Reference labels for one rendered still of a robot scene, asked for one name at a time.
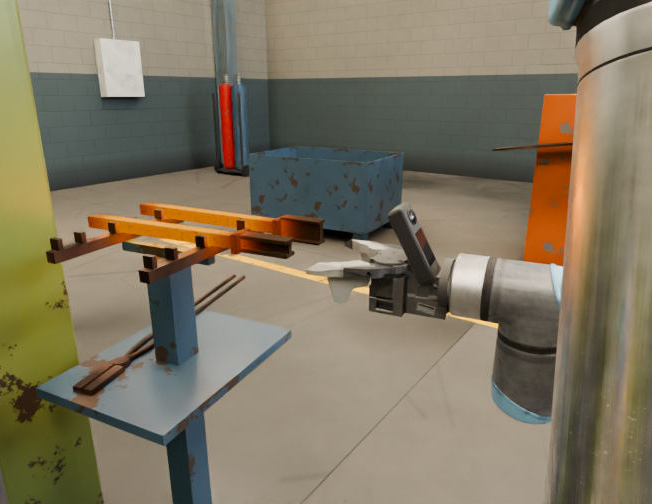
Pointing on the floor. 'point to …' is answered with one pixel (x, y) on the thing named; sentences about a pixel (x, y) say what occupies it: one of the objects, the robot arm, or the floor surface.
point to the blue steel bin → (328, 186)
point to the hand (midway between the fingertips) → (326, 252)
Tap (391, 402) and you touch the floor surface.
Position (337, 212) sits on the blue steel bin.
